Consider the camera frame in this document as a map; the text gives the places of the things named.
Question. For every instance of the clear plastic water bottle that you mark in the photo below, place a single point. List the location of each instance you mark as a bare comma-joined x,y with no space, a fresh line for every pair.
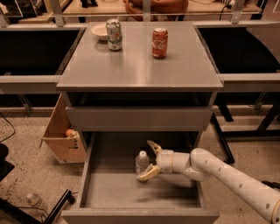
142,162

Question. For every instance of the plastic bottle on floor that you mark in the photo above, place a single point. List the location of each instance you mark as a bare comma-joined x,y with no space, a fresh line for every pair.
35,200

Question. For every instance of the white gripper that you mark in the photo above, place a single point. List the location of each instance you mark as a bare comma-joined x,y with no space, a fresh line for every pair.
164,160

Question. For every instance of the small white bowl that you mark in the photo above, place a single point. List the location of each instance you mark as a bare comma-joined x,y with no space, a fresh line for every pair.
99,31

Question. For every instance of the brown leather bag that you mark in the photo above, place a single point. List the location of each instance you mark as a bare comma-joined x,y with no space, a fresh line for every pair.
172,8

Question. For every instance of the black table leg with caster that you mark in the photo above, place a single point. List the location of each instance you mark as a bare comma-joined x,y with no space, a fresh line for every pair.
229,156

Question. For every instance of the open grey middle drawer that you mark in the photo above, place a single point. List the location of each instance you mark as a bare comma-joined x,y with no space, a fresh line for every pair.
110,193

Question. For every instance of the red cola can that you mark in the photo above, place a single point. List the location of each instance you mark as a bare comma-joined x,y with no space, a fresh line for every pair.
159,42

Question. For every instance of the cardboard box on floor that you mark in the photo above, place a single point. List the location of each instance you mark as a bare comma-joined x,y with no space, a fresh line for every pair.
65,149

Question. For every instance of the black stand base left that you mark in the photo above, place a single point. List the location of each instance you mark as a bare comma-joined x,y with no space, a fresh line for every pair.
17,212

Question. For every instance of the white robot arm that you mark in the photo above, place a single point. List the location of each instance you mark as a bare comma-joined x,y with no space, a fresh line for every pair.
199,164

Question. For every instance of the orange fruit in box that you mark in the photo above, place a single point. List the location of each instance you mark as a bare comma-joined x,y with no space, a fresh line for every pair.
68,132

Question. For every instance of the green white soda can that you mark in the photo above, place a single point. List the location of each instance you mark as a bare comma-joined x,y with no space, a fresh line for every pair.
114,34

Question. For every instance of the black caster wheel right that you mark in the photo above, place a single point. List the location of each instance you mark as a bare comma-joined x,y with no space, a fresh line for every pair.
271,184

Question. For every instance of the grey drawer cabinet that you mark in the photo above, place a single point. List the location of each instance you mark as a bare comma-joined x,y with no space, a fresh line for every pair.
132,78

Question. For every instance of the closed grey top drawer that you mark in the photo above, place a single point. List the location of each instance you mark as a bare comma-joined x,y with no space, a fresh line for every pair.
139,119

